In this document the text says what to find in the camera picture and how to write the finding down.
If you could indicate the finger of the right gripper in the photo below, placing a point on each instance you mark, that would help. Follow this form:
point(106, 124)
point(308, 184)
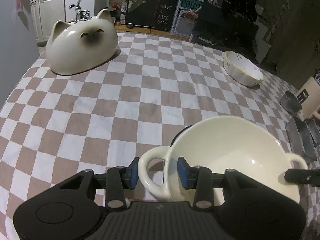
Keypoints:
point(304, 177)

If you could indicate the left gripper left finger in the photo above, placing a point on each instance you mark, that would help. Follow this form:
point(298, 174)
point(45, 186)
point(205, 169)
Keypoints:
point(118, 179)

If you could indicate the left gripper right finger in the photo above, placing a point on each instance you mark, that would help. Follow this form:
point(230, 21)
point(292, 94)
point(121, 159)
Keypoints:
point(197, 178)

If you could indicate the large rectangular steel tray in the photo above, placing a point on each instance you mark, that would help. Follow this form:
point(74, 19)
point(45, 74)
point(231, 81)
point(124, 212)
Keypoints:
point(303, 137)

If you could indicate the white square ginkgo plate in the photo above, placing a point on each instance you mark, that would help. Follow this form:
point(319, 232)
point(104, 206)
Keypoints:
point(178, 134)

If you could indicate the cream two-handled bowl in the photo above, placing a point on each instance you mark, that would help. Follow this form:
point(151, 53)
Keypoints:
point(219, 143)

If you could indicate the round steel bowl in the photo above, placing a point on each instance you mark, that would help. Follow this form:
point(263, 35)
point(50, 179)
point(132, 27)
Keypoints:
point(290, 103)

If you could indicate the floral scalloped ceramic bowl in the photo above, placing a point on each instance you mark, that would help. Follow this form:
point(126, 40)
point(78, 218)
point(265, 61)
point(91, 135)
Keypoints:
point(241, 69)

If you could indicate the beige electric kettle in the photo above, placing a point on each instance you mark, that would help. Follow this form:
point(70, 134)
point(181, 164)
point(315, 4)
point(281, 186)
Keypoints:
point(309, 97)

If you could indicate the checkered tablecloth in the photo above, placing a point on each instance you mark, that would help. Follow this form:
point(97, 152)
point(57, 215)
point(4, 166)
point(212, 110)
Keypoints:
point(53, 126)

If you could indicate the cat shaped ceramic dish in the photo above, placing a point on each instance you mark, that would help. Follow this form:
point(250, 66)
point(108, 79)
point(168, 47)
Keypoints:
point(73, 48)

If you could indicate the black have a nice day sign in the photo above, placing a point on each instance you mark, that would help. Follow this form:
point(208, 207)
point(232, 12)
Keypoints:
point(163, 14)

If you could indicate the silver faucet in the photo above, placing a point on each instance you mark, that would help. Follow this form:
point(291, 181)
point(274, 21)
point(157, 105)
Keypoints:
point(81, 15)

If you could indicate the white storage crate with sign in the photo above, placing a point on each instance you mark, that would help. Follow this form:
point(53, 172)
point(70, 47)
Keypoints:
point(183, 22)

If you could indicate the white kitchen cabinets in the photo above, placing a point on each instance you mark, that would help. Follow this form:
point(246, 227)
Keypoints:
point(45, 13)

